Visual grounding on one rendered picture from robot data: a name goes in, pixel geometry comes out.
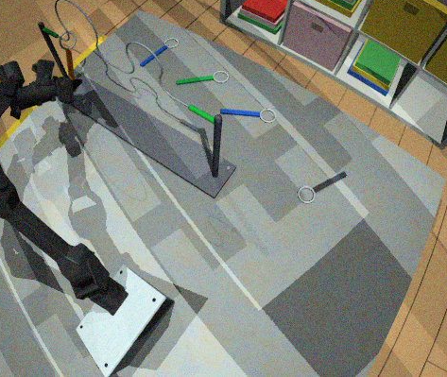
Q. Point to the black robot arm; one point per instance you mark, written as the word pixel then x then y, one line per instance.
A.
pixel 88 277

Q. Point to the grey loop with orange handle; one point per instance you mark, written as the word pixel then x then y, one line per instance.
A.
pixel 69 54

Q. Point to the green handle with white loop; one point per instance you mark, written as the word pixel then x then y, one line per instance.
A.
pixel 200 79

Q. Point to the blue wand with grey loop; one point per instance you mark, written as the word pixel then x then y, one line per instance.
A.
pixel 150 58
pixel 249 113

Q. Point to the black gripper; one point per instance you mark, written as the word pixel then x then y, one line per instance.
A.
pixel 63 88

